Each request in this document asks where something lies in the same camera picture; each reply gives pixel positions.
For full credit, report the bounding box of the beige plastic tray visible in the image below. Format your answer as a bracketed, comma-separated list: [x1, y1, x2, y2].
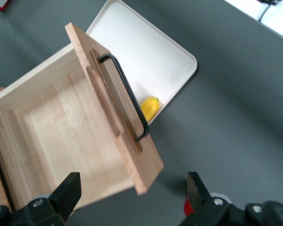
[85, 0, 198, 125]

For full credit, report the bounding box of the wooden drawer with black handle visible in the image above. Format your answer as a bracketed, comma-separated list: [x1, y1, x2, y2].
[0, 22, 165, 211]

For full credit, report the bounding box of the black floor cable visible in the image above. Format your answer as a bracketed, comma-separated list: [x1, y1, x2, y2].
[258, 0, 278, 22]

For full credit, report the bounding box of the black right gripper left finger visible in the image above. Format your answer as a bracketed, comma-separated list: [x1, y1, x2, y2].
[0, 171, 82, 226]

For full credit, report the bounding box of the red cola bottle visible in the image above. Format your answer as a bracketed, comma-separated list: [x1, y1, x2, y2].
[183, 196, 194, 217]

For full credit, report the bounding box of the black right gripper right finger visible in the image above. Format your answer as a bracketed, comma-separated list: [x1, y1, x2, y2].
[179, 171, 265, 226]

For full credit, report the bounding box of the yellow lemon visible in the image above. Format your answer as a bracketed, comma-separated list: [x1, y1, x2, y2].
[140, 96, 160, 123]

